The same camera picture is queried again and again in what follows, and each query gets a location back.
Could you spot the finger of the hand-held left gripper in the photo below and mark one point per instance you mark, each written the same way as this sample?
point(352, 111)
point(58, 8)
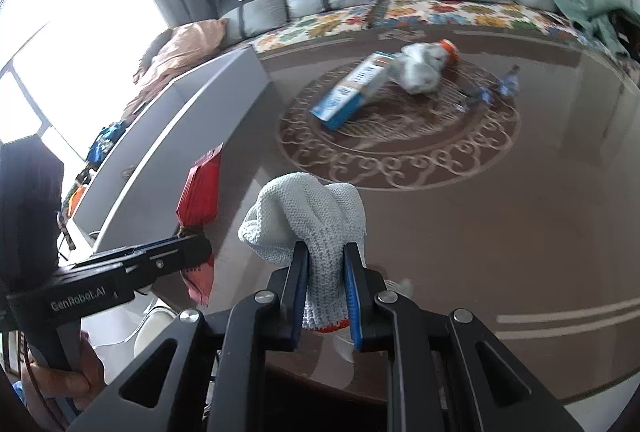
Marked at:
point(145, 246)
point(170, 259)

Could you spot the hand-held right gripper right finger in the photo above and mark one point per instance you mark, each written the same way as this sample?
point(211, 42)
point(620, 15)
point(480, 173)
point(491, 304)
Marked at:
point(353, 307)

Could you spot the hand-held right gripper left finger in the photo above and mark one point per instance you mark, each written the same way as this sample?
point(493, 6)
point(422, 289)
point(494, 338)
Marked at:
point(299, 297)

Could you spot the white knit glove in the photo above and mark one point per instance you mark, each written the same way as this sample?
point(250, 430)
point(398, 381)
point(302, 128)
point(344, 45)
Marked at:
point(305, 232)

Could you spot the red snack packet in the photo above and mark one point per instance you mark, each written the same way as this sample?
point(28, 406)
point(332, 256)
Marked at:
point(202, 192)

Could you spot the grey storage box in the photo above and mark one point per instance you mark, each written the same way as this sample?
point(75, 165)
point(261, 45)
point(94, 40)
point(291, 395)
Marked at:
point(200, 112)

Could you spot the person's left hand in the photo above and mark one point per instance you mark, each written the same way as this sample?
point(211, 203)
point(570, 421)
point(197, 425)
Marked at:
point(86, 377)

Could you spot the blue bag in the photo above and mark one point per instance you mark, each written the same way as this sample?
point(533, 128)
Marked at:
point(105, 145)

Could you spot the window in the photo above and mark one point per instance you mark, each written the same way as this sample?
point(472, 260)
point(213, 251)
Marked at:
point(75, 37)

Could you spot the beige pillow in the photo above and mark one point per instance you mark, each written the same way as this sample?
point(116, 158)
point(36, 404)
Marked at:
point(175, 52)

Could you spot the blue and white carton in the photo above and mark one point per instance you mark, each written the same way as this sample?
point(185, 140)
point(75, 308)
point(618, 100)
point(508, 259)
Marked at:
point(350, 92)

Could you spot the crumpled white plastic bag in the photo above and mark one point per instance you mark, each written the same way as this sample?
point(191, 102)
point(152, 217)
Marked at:
point(420, 67)

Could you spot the crushed clear plastic bottle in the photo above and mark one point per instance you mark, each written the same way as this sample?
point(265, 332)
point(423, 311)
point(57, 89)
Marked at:
point(508, 85)

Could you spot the orange-capped bottle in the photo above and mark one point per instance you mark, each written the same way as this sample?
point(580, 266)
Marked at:
point(448, 50)

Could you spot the floral sofa cover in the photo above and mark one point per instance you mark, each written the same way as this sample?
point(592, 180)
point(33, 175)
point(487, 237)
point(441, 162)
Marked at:
point(450, 12)

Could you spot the green cloth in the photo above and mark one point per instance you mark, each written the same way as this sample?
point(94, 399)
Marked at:
point(582, 5)

